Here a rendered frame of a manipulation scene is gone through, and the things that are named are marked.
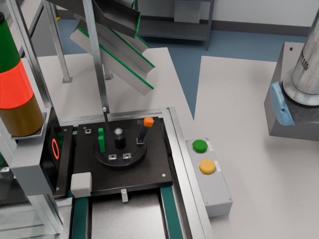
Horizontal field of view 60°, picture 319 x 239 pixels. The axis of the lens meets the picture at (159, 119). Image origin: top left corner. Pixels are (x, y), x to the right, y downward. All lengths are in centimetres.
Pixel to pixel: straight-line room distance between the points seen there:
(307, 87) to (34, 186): 57
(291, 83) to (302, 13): 312
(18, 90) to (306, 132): 86
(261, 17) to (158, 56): 252
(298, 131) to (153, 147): 50
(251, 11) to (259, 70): 241
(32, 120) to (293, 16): 358
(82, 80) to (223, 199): 80
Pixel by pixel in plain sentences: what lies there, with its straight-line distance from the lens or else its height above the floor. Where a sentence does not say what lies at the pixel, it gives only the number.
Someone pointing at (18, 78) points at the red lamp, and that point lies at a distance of 37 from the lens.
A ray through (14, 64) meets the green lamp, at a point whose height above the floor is 136.
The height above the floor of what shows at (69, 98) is 86.
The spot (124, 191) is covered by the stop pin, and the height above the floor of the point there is 97.
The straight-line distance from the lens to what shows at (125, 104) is 107.
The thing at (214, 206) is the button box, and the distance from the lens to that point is 68.
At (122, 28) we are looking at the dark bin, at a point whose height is 122.
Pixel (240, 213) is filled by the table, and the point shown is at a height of 86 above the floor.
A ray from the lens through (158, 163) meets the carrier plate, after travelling 72.
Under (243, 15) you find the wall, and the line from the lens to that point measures 371.
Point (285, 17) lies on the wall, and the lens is 380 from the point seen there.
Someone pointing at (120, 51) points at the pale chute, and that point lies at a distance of 96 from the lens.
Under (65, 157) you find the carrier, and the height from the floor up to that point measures 97.
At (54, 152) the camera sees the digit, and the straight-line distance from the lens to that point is 46.
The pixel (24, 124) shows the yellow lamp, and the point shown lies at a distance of 41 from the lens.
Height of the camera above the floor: 153
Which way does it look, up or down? 43 degrees down
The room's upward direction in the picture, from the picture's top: straight up
